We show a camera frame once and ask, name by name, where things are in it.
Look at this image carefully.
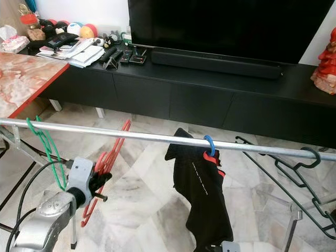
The red plastic hanger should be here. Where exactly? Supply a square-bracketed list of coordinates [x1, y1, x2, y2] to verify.
[80, 119, 132, 227]

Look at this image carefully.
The blue plastic hanger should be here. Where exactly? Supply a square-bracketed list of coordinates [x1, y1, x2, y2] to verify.
[203, 135, 217, 158]

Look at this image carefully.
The silver metal clothes rack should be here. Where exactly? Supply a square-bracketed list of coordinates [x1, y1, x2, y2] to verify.
[0, 117, 336, 252]

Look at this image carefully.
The black shirt with red collar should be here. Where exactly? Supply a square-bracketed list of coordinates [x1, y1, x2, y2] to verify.
[164, 128, 234, 252]

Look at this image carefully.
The marble table with red edge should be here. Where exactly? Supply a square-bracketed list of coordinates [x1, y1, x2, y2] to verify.
[0, 51, 70, 119]

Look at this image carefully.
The black television console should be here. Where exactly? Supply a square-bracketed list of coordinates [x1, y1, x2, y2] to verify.
[26, 45, 336, 148]

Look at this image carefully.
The black remote control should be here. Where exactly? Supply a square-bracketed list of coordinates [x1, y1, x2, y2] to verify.
[100, 47, 122, 65]

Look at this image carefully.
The white paper stack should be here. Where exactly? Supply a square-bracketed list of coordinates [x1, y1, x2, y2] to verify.
[47, 39, 106, 69]

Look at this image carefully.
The black wallet pouch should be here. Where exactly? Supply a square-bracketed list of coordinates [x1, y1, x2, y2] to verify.
[47, 33, 79, 50]

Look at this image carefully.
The yellow red round plush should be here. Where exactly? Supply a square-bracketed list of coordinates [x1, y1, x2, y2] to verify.
[81, 24, 99, 39]

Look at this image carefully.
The white blue round plush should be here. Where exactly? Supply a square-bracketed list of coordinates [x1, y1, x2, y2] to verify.
[67, 22, 83, 36]

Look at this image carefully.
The white tissue pack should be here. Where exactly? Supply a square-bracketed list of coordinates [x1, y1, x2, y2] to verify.
[0, 25, 30, 53]

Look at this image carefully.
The black soundbar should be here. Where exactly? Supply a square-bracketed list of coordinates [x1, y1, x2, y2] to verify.
[151, 48, 284, 80]

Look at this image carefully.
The black flat television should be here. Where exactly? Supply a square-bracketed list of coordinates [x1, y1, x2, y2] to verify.
[128, 0, 323, 65]

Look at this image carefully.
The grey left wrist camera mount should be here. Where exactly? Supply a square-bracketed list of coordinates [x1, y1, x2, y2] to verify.
[66, 156, 96, 208]

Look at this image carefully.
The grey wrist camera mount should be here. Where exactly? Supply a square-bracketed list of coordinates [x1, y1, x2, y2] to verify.
[66, 156, 96, 208]
[220, 240, 241, 252]

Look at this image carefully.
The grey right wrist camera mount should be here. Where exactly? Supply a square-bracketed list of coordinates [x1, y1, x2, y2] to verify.
[220, 240, 241, 252]

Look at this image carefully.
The black wire hanger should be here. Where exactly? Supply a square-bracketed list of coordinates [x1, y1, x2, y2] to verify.
[235, 135, 336, 239]

